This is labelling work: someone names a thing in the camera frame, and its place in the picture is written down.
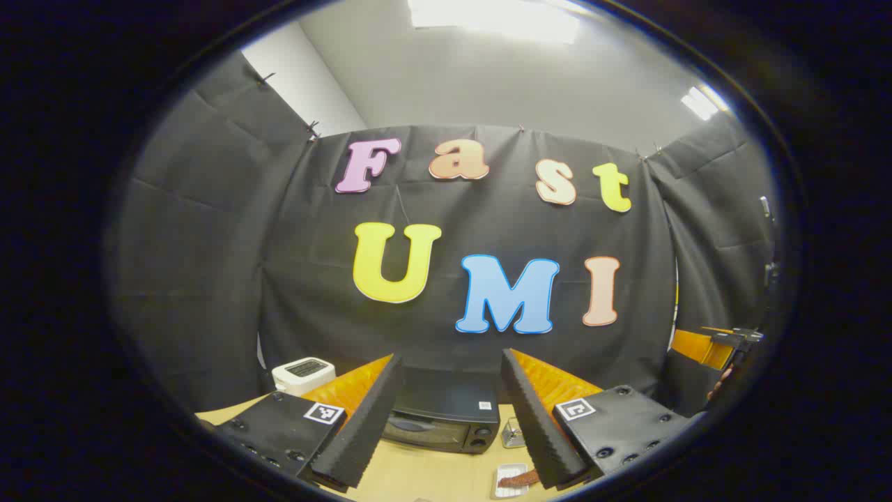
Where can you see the white toaster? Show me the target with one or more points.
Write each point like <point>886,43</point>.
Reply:
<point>303,373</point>

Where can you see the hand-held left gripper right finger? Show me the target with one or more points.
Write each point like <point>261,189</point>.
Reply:
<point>540,429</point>

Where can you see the black electric oven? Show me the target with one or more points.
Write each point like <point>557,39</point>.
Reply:
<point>446,404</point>

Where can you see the white ribbed tray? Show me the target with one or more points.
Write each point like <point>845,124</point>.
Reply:
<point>503,491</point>

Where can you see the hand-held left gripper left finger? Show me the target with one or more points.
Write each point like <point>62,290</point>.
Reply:
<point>362,425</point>

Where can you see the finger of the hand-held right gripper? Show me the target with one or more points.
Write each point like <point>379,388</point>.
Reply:
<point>697,348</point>

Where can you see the small ceiling light panel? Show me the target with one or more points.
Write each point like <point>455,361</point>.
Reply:
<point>702,103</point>

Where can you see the black backdrop cloth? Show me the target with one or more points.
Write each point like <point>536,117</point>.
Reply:
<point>293,279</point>

